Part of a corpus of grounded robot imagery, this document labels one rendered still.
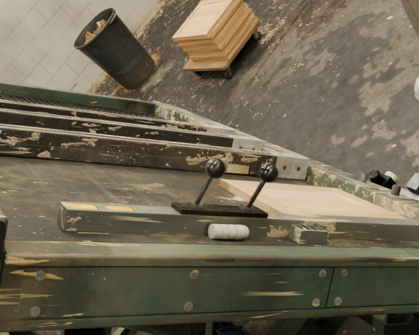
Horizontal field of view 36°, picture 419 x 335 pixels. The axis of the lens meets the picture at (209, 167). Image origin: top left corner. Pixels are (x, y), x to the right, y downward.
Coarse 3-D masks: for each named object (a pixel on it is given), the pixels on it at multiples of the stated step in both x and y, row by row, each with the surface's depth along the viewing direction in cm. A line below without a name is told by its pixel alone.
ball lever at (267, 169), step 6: (264, 168) 124; (270, 168) 123; (276, 168) 124; (264, 174) 123; (270, 174) 123; (276, 174) 124; (264, 180) 124; (270, 180) 124; (258, 186) 127; (258, 192) 127; (252, 198) 129; (246, 204) 130; (252, 204) 130; (246, 210) 130; (252, 210) 130
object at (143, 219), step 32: (64, 224) 112; (96, 224) 114; (128, 224) 117; (160, 224) 120; (192, 224) 123; (256, 224) 130; (288, 224) 134; (320, 224) 138; (352, 224) 142; (384, 224) 146; (416, 224) 152
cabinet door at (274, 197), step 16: (240, 192) 164; (272, 192) 170; (288, 192) 174; (304, 192) 179; (320, 192) 183; (336, 192) 186; (272, 208) 151; (288, 208) 153; (304, 208) 157; (320, 208) 162; (336, 208) 165; (352, 208) 169; (368, 208) 172
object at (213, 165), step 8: (216, 160) 118; (208, 168) 118; (216, 168) 117; (224, 168) 118; (208, 176) 120; (216, 176) 118; (208, 184) 121; (200, 192) 123; (200, 200) 124; (200, 208) 125
